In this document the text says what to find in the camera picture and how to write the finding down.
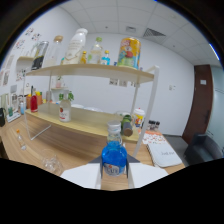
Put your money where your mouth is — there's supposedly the blue liquid bottle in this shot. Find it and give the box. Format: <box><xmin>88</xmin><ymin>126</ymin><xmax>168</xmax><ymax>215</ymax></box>
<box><xmin>101</xmin><ymin>120</ymin><xmax>128</xmax><ymax>177</ymax></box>

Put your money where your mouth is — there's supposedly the white milk bottle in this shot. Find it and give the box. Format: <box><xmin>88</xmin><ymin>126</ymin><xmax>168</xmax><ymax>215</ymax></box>
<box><xmin>63</xmin><ymin>27</ymin><xmax>89</xmax><ymax>65</ymax></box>

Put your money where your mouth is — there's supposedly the blue and white cup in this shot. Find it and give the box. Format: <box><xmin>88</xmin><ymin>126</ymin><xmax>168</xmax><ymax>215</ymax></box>
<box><xmin>19</xmin><ymin>101</ymin><xmax>26</xmax><ymax>116</ymax></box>

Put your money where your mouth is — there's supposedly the white notebook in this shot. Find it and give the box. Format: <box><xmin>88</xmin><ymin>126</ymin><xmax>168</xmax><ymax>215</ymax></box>
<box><xmin>146</xmin><ymin>141</ymin><xmax>184</xmax><ymax>169</ymax></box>

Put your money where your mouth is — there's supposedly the clear glass with ice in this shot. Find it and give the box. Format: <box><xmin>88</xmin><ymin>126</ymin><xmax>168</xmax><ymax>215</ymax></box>
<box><xmin>40</xmin><ymin>148</ymin><xmax>65</xmax><ymax>176</ymax></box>

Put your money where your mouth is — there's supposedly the small green bottle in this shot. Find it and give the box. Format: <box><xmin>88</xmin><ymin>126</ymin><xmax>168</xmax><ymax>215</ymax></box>
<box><xmin>120</xmin><ymin>114</ymin><xmax>134</xmax><ymax>138</ymax></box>

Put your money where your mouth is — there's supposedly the two-tier wooden shelf rack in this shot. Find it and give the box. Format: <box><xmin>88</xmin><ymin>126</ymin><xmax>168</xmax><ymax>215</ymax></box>
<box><xmin>23</xmin><ymin>63</ymin><xmax>160</xmax><ymax>158</ymax></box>

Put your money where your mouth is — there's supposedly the black chair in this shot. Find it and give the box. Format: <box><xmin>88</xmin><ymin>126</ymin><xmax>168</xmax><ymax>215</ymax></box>
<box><xmin>183</xmin><ymin>133</ymin><xmax>224</xmax><ymax>166</ymax></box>

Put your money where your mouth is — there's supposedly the clear bottle with red label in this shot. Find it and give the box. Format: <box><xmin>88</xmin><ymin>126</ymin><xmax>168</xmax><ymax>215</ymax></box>
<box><xmin>58</xmin><ymin>90</ymin><xmax>72</xmax><ymax>123</ymax></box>

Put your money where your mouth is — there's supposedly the green potted plant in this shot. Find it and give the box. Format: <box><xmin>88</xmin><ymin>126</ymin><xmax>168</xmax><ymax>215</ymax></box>
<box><xmin>58</xmin><ymin>91</ymin><xmax>75</xmax><ymax>102</ymax></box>

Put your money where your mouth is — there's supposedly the red liquid bottle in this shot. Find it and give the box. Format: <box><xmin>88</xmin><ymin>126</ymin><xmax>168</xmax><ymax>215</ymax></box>
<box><xmin>29</xmin><ymin>85</ymin><xmax>39</xmax><ymax>113</ymax></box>

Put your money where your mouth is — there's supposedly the brown door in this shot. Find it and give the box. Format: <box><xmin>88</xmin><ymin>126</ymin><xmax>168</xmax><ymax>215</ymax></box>
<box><xmin>181</xmin><ymin>64</ymin><xmax>214</xmax><ymax>145</ymax></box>

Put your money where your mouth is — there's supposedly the black kettle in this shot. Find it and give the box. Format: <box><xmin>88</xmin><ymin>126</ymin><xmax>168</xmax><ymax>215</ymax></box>
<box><xmin>0</xmin><ymin>107</ymin><xmax>6</xmax><ymax>128</ymax></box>

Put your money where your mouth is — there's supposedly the small yellow bottle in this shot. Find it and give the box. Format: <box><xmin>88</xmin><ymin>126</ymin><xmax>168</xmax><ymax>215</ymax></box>
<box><xmin>79</xmin><ymin>50</ymin><xmax>88</xmax><ymax>65</ymax></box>

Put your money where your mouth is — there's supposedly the yellow snack bag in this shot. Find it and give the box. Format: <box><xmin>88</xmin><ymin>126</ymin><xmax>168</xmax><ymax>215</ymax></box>
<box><xmin>117</xmin><ymin>36</ymin><xmax>142</xmax><ymax>70</ymax></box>

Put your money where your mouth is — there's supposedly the clear bottle with green cap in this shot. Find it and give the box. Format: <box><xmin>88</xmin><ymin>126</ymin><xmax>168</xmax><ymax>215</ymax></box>
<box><xmin>87</xmin><ymin>36</ymin><xmax>104</xmax><ymax>65</ymax></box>

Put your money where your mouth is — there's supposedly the black and yellow bag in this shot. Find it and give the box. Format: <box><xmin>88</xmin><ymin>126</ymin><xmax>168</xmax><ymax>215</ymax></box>
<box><xmin>30</xmin><ymin>40</ymin><xmax>50</xmax><ymax>72</ymax></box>

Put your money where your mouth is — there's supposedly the wooden wall shelf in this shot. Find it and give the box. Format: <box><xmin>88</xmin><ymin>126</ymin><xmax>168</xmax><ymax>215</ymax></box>
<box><xmin>16</xmin><ymin>55</ymin><xmax>36</xmax><ymax>63</ymax></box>

